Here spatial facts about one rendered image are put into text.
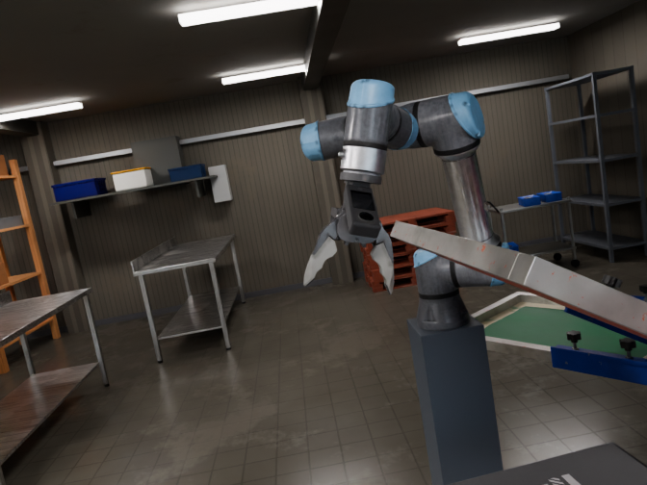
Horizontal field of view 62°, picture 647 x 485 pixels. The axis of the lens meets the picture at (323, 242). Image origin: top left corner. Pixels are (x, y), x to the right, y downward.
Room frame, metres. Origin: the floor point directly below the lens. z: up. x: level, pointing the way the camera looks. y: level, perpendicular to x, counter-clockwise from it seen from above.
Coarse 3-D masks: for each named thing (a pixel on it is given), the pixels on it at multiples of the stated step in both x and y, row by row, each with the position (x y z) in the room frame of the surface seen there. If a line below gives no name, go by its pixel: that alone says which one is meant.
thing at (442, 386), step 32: (416, 320) 1.58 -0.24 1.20; (416, 352) 1.53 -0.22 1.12; (448, 352) 1.44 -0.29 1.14; (480, 352) 1.44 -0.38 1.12; (448, 384) 1.44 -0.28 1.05; (480, 384) 1.44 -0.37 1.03; (448, 416) 1.43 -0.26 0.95; (480, 416) 1.44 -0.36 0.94; (448, 448) 1.43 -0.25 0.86; (480, 448) 1.44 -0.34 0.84; (448, 480) 1.43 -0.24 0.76
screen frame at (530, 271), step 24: (408, 240) 1.07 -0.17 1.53; (432, 240) 0.95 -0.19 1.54; (456, 240) 0.85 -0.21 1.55; (480, 264) 0.74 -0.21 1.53; (504, 264) 0.68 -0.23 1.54; (528, 264) 0.63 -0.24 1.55; (552, 264) 0.63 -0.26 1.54; (552, 288) 0.63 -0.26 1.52; (576, 288) 0.63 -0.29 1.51; (600, 288) 0.63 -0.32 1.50; (600, 312) 0.63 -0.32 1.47; (624, 312) 0.64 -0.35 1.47
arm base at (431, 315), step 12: (420, 300) 1.52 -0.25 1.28; (432, 300) 1.48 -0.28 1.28; (444, 300) 1.47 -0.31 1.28; (456, 300) 1.48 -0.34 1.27; (420, 312) 1.51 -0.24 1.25; (432, 312) 1.47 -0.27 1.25; (444, 312) 1.46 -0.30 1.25; (456, 312) 1.46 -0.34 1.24; (420, 324) 1.50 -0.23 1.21; (432, 324) 1.46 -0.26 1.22; (444, 324) 1.45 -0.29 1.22; (456, 324) 1.45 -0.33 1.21
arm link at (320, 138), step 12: (408, 108) 1.35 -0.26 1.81; (324, 120) 1.06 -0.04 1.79; (336, 120) 1.04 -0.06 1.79; (312, 132) 1.05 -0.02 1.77; (324, 132) 1.04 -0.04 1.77; (336, 132) 1.02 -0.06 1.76; (312, 144) 1.05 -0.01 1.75; (324, 144) 1.04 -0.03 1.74; (336, 144) 1.03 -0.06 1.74; (312, 156) 1.07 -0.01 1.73; (324, 156) 1.06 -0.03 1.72; (336, 156) 1.06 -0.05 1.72
